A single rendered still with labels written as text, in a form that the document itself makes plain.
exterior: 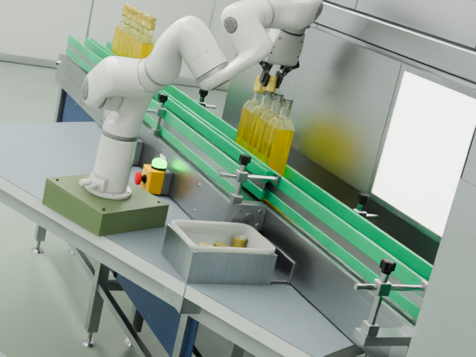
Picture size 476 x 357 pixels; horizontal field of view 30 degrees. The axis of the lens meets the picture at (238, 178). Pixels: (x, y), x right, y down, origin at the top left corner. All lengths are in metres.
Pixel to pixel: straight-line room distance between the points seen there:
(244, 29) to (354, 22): 0.44
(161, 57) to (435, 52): 0.62
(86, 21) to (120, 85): 6.16
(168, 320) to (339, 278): 0.78
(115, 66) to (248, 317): 0.66
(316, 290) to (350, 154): 0.41
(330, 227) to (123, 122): 0.59
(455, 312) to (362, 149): 0.89
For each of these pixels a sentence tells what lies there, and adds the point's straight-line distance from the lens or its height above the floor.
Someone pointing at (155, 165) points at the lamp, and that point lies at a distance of 2.59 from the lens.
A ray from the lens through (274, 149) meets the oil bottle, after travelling 2.34.
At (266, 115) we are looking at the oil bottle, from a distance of 2.39.
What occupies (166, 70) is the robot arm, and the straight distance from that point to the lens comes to 2.05.
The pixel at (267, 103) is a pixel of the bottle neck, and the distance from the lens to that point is 2.44.
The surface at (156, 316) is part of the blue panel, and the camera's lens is 2.72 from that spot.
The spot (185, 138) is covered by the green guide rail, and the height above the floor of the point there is 0.93.
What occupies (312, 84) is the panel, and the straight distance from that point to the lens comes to 2.49.
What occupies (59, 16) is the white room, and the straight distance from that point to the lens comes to 8.20.
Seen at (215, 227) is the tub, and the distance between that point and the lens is 2.20.
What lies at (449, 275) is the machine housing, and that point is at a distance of 1.45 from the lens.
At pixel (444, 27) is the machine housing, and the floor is 1.42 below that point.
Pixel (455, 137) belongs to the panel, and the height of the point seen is 1.21.
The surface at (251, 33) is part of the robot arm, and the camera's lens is 2.03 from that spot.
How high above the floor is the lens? 1.53
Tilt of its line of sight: 15 degrees down
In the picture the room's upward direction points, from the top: 13 degrees clockwise
